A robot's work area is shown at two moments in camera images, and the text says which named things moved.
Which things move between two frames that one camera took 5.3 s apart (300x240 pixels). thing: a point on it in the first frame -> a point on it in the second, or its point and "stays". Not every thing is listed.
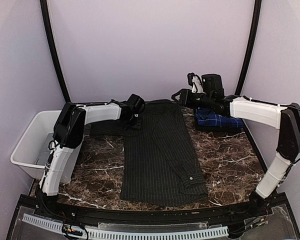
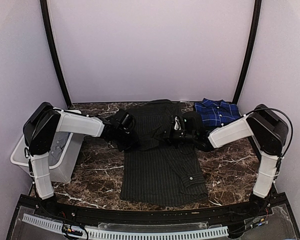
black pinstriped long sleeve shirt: [160, 165] stays
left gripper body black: [132, 123] -> [125, 141]
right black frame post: [254, 48] stays
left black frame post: [53, 46] stays
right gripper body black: [204, 102] -> [176, 138]
